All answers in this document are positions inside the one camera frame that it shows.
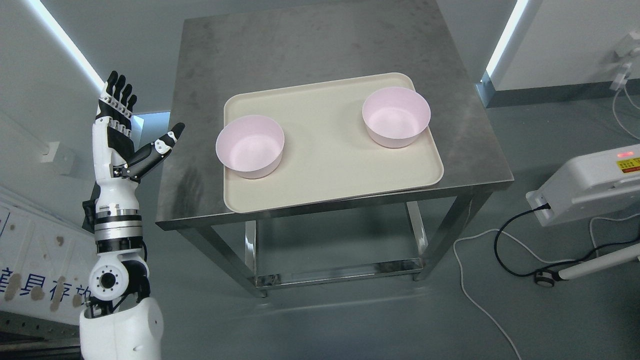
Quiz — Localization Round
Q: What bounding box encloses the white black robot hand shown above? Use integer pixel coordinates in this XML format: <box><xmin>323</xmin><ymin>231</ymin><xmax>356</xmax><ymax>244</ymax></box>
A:
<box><xmin>92</xmin><ymin>70</ymin><xmax>186</xmax><ymax>185</ymax></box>

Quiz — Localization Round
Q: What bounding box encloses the pink bowl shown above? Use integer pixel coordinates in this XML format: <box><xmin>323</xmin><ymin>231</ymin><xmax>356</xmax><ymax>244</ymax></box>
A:
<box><xmin>215</xmin><ymin>114</ymin><xmax>285</xmax><ymax>179</ymax></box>
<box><xmin>361</xmin><ymin>86</ymin><xmax>432</xmax><ymax>149</ymax></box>

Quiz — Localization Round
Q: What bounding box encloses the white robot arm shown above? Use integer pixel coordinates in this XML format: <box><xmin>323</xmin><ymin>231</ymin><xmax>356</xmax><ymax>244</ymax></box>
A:
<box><xmin>79</xmin><ymin>178</ymin><xmax>163</xmax><ymax>360</ymax></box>

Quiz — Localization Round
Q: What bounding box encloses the white signboard with blue letters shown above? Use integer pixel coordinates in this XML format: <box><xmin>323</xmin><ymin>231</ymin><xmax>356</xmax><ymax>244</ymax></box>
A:
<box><xmin>0</xmin><ymin>189</ymin><xmax>98</xmax><ymax>326</ymax></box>

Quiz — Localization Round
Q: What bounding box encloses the stainless steel table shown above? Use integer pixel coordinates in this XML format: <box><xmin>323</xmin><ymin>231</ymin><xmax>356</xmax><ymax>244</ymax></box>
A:
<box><xmin>156</xmin><ymin>0</ymin><xmax>514</xmax><ymax>297</ymax></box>

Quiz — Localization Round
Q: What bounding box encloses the beige plastic tray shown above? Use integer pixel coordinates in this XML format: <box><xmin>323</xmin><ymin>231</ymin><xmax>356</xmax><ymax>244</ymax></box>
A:
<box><xmin>222</xmin><ymin>72</ymin><xmax>445</xmax><ymax>214</ymax></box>

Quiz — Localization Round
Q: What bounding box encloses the white tube with caster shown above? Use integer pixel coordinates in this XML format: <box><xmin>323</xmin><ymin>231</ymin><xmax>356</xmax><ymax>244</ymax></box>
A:
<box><xmin>534</xmin><ymin>243</ymin><xmax>640</xmax><ymax>288</ymax></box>

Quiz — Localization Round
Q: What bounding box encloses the white machine with red light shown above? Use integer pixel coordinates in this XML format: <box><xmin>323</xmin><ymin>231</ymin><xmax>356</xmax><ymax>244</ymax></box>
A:
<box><xmin>525</xmin><ymin>144</ymin><xmax>640</xmax><ymax>227</ymax></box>

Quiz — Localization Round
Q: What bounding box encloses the white wall socket box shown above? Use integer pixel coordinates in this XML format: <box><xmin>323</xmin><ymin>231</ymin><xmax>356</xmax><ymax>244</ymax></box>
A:
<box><xmin>39</xmin><ymin>141</ymin><xmax>77</xmax><ymax>176</ymax></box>

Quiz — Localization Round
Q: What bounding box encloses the white floor cable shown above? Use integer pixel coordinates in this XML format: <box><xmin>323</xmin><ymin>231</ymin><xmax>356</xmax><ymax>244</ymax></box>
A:
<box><xmin>453</xmin><ymin>213</ymin><xmax>640</xmax><ymax>360</ymax></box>

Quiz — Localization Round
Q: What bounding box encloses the black power cable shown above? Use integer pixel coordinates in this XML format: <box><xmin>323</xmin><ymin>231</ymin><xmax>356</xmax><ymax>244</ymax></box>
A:
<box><xmin>494</xmin><ymin>202</ymin><xmax>640</xmax><ymax>278</ymax></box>

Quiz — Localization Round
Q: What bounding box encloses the white wall plug adapter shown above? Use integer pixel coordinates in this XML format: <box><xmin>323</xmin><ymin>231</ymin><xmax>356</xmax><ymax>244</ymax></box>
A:
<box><xmin>609</xmin><ymin>45</ymin><xmax>640</xmax><ymax>92</ymax></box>

